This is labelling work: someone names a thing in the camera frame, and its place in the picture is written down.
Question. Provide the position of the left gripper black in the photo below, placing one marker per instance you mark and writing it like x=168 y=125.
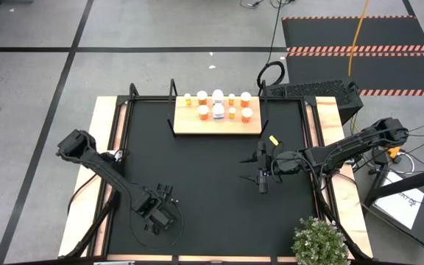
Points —
x=160 y=219

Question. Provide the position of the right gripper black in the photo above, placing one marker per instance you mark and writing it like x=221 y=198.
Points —
x=278 y=163

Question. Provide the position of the large amber pill bottle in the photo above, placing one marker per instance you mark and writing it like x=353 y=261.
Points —
x=202 y=97
x=203 y=112
x=247 y=115
x=245 y=98

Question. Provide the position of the small amber pill bottle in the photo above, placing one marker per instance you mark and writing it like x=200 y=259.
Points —
x=232 y=112
x=231 y=98
x=187 y=98

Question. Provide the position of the white melatonin bottle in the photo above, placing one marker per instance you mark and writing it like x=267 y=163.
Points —
x=218 y=110
x=218 y=96

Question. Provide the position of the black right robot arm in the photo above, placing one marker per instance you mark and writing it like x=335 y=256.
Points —
x=344 y=147

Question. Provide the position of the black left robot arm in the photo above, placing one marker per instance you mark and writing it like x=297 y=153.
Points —
x=101 y=165

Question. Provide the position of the yellow tag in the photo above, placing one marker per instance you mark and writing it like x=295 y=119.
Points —
x=274 y=140

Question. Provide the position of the artificial plant white flowers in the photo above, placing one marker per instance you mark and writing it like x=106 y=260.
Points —
x=320 y=241

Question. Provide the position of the black power adapter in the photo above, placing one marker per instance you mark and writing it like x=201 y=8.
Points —
x=380 y=157

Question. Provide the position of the yellow power plug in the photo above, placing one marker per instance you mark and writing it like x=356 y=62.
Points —
x=394 y=151

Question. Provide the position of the white printed sheet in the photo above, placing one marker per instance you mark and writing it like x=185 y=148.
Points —
x=399 y=202

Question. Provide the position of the black floor mat striped edge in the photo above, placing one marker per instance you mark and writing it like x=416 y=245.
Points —
x=355 y=33
x=381 y=73

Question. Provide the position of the wooden shelf black metal frame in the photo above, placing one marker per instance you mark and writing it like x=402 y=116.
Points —
x=215 y=127

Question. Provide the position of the black aluminium table frame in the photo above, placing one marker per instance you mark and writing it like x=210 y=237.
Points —
x=149 y=98

